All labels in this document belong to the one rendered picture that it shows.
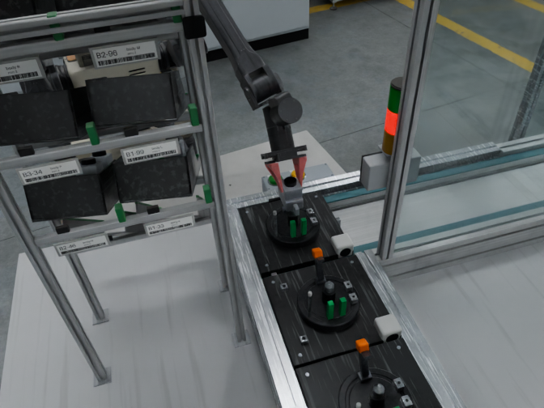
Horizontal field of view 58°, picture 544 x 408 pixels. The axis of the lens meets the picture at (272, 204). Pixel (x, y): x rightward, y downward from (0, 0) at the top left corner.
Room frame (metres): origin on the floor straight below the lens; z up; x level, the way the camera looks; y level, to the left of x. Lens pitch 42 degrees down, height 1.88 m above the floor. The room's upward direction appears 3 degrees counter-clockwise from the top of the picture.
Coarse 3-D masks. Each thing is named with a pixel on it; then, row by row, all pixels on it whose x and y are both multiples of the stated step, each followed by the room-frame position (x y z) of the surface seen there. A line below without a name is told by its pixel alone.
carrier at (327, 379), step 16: (352, 352) 0.53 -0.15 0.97; (384, 352) 0.53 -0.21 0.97; (400, 352) 0.53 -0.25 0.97; (304, 368) 0.50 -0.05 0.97; (320, 368) 0.50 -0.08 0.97; (336, 368) 0.50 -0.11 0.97; (352, 368) 0.50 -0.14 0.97; (384, 368) 0.49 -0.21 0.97; (400, 368) 0.49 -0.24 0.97; (416, 368) 0.49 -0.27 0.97; (304, 384) 0.47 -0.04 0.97; (320, 384) 0.47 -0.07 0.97; (336, 384) 0.47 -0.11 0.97; (352, 384) 0.46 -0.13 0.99; (368, 384) 0.45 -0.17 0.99; (384, 384) 0.45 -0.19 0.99; (400, 384) 0.44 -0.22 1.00; (416, 384) 0.46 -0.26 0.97; (304, 400) 0.44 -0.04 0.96; (320, 400) 0.44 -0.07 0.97; (336, 400) 0.43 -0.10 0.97; (352, 400) 0.42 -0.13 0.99; (368, 400) 0.42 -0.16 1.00; (384, 400) 0.41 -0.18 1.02; (400, 400) 0.42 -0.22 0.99; (416, 400) 0.43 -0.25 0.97; (432, 400) 0.42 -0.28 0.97
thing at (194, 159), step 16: (192, 144) 0.81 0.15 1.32; (160, 160) 0.69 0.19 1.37; (176, 160) 0.69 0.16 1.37; (192, 160) 0.76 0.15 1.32; (128, 176) 0.68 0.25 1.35; (144, 176) 0.68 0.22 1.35; (160, 176) 0.68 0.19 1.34; (176, 176) 0.68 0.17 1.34; (192, 176) 0.71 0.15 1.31; (128, 192) 0.67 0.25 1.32; (144, 192) 0.67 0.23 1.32; (160, 192) 0.67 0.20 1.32; (176, 192) 0.67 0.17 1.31; (192, 192) 0.67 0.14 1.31
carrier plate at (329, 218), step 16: (320, 192) 1.04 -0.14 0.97; (256, 208) 0.99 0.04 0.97; (272, 208) 0.98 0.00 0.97; (320, 208) 0.97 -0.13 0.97; (256, 224) 0.93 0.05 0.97; (320, 224) 0.91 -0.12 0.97; (336, 224) 0.91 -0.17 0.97; (256, 240) 0.87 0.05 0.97; (320, 240) 0.85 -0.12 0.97; (256, 256) 0.81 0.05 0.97; (272, 256) 0.81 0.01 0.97; (288, 256) 0.81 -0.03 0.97; (304, 256) 0.80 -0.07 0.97; (336, 256) 0.80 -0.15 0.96; (272, 272) 0.76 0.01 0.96
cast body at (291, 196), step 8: (288, 176) 0.91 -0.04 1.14; (288, 184) 0.88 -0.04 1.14; (296, 184) 0.89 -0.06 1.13; (280, 192) 0.90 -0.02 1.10; (288, 192) 0.87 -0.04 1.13; (296, 192) 0.87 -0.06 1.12; (288, 200) 0.87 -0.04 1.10; (296, 200) 0.87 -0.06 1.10; (288, 208) 0.86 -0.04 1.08; (296, 208) 0.85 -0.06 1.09
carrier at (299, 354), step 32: (352, 256) 0.79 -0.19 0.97; (288, 288) 0.71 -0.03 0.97; (320, 288) 0.69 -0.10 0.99; (352, 288) 0.68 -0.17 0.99; (288, 320) 0.62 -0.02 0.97; (320, 320) 0.60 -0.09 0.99; (352, 320) 0.60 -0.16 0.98; (384, 320) 0.59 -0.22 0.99; (288, 352) 0.55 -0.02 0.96; (320, 352) 0.54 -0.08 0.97
